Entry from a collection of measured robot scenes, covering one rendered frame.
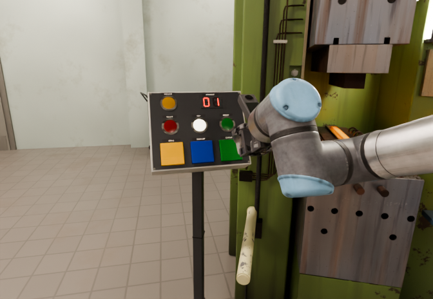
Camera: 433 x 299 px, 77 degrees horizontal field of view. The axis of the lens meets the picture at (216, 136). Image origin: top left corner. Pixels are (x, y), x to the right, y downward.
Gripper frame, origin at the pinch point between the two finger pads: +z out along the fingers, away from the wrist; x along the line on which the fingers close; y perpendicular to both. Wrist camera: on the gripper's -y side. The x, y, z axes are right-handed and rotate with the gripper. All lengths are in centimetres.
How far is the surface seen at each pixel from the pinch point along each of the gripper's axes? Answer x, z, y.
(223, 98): -0.3, 11.0, -18.6
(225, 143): -1.9, 10.3, -1.5
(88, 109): -124, 364, -158
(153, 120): -25.7, 11.0, -10.9
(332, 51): 36.4, -5.5, -28.4
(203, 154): -9.7, 10.3, 1.8
